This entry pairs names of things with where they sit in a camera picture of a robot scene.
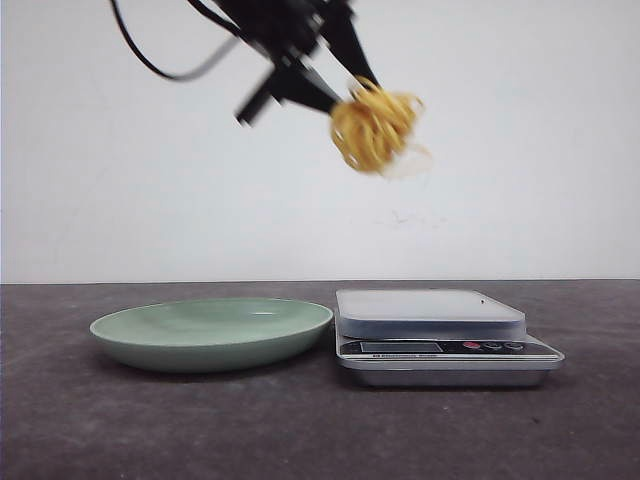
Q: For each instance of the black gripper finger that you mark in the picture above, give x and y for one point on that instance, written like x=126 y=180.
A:
x=304 y=86
x=345 y=46

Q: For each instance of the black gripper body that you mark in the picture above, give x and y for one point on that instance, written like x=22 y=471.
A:
x=285 y=32

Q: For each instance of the light green plate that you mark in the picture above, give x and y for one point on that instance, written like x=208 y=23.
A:
x=211 y=335

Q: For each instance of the yellow vermicelli bundle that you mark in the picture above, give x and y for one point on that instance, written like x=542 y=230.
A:
x=373 y=131

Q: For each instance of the silver digital kitchen scale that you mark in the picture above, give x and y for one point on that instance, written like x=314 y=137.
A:
x=437 y=338

